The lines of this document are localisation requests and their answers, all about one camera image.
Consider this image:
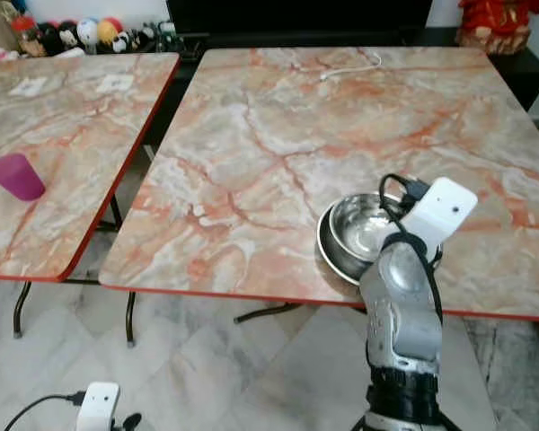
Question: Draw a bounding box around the purple plastic cup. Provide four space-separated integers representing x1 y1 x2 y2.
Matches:
0 153 47 202

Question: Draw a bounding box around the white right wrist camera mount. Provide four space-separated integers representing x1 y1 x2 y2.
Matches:
384 177 480 259

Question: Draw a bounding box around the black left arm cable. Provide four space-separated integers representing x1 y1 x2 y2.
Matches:
4 391 85 431

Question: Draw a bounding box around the large marble top table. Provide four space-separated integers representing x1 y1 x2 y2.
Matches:
99 46 539 349

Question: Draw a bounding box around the white paper label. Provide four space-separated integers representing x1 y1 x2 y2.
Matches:
96 74 137 93
9 78 49 98

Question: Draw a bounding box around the panda plush toy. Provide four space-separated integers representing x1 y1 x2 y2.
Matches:
112 31 137 54

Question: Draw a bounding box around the green plush toy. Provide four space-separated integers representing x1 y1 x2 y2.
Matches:
155 20 184 51

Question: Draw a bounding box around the white round plush toy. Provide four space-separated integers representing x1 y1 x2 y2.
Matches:
77 18 101 46

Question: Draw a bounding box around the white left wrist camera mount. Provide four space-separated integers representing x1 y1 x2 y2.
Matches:
75 382 121 431

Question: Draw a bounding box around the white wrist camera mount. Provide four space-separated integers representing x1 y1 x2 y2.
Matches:
75 382 121 431
384 177 480 259

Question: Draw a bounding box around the marble top table with labels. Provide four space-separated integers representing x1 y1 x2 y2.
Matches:
0 51 181 342

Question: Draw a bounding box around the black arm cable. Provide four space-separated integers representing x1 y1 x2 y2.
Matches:
4 391 85 431
377 172 446 329

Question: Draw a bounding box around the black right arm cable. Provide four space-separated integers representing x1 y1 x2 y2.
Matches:
377 172 446 329

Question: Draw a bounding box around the black plush toy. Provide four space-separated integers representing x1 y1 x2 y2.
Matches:
41 20 82 55

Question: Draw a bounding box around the orange round plush toy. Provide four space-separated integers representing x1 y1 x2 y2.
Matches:
98 16 124 42

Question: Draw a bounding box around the black television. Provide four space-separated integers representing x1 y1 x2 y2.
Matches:
165 0 434 37

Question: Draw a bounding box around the red plush ornament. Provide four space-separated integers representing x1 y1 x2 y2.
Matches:
455 0 533 57

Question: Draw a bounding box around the stainless steel bowl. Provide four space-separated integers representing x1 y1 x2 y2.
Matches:
328 192 407 263

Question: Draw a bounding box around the stainless steel plate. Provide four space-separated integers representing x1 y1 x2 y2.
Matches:
317 205 376 287

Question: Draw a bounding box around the brown plush toy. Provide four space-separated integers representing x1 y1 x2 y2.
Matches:
11 16 44 57

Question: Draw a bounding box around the white cable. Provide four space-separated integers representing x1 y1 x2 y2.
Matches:
320 48 384 82

